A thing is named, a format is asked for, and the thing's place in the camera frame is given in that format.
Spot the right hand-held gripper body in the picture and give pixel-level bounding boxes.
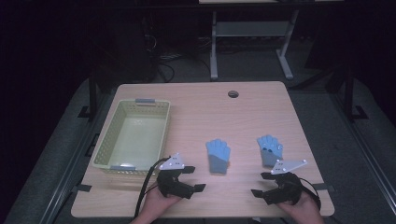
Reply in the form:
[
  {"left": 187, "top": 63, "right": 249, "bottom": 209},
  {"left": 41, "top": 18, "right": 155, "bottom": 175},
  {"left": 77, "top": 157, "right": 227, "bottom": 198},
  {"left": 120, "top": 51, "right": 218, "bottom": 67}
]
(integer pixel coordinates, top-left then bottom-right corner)
[{"left": 263, "top": 159, "right": 308, "bottom": 206}]

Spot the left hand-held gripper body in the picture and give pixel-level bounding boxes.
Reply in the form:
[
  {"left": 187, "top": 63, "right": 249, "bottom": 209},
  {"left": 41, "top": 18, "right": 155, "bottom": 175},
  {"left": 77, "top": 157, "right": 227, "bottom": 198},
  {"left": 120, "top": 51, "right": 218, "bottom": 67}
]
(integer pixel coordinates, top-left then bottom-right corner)
[{"left": 157, "top": 152, "right": 194, "bottom": 200}]

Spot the blue and grey glove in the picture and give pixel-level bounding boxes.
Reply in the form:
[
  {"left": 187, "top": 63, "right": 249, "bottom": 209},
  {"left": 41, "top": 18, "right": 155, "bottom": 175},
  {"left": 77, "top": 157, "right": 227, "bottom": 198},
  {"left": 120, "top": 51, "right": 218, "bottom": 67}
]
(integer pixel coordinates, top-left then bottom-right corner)
[
  {"left": 257, "top": 134, "right": 284, "bottom": 168},
  {"left": 205, "top": 138, "right": 232, "bottom": 175}
]

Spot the pale yellow plastic basket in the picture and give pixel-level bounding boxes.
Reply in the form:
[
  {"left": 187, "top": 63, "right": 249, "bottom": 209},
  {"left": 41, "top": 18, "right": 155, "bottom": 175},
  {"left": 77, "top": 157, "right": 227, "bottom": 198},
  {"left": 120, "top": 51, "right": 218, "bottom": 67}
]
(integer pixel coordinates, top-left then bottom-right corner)
[{"left": 91, "top": 98, "right": 172, "bottom": 175}]

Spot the person's left hand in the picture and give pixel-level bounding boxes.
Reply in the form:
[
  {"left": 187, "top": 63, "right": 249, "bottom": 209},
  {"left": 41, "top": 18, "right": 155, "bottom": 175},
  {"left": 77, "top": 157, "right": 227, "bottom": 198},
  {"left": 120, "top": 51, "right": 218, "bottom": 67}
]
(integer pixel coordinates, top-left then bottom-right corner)
[{"left": 136, "top": 186, "right": 183, "bottom": 222}]

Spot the person's right hand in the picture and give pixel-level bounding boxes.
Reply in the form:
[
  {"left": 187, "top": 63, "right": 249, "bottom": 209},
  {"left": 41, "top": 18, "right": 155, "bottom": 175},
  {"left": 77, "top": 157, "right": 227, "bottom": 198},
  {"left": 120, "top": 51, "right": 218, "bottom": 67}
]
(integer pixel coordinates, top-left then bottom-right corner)
[{"left": 276, "top": 190, "right": 323, "bottom": 223}]

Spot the black metal stand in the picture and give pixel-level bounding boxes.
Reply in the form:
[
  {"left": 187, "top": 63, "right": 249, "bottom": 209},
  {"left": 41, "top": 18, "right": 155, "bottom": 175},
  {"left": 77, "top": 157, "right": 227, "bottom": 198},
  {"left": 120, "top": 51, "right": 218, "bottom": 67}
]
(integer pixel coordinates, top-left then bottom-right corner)
[
  {"left": 78, "top": 69, "right": 98, "bottom": 120},
  {"left": 343, "top": 66, "right": 369, "bottom": 121}
]

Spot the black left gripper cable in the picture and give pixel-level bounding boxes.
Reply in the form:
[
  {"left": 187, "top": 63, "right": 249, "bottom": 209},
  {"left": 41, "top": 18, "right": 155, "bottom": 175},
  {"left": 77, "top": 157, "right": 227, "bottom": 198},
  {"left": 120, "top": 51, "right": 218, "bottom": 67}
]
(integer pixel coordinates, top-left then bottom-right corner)
[{"left": 134, "top": 156, "right": 172, "bottom": 218}]

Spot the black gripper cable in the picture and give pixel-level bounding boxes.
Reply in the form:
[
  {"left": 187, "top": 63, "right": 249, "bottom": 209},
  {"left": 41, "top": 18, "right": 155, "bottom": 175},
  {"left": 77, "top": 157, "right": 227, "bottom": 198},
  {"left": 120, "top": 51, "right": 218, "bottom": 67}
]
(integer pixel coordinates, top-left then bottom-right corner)
[
  {"left": 298, "top": 176, "right": 322, "bottom": 210},
  {"left": 134, "top": 156, "right": 172, "bottom": 218}
]

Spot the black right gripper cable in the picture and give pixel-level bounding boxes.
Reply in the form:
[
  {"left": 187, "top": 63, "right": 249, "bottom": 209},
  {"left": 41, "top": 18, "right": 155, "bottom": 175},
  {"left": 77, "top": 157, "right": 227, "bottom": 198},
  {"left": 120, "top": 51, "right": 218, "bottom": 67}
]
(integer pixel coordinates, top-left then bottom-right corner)
[{"left": 298, "top": 176, "right": 322, "bottom": 210}]

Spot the aluminium floor rail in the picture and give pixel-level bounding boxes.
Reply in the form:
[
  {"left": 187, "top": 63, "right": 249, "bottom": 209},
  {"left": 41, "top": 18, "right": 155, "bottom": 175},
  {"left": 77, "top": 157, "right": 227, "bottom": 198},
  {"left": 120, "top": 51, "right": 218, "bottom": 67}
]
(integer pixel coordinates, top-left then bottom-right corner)
[
  {"left": 38, "top": 92, "right": 113, "bottom": 224},
  {"left": 330, "top": 92, "right": 396, "bottom": 216}
]

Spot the black table bracket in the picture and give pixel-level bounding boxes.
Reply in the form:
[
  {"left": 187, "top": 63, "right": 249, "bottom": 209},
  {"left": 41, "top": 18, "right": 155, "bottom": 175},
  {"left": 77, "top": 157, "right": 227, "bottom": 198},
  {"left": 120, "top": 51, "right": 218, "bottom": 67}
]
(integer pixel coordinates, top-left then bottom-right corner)
[{"left": 84, "top": 133, "right": 101, "bottom": 158}]

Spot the bundle of floor cables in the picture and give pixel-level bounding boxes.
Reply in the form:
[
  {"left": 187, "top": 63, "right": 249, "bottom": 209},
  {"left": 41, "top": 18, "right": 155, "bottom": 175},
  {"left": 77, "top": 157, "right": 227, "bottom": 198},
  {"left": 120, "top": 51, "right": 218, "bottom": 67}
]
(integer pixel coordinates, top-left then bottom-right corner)
[{"left": 143, "top": 34, "right": 213, "bottom": 83}]

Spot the white metal table frame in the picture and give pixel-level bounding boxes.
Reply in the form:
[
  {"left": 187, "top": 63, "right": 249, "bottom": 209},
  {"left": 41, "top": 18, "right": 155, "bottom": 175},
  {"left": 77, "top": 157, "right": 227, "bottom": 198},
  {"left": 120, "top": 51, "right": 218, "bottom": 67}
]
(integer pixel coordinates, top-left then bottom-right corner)
[{"left": 209, "top": 8, "right": 300, "bottom": 81}]

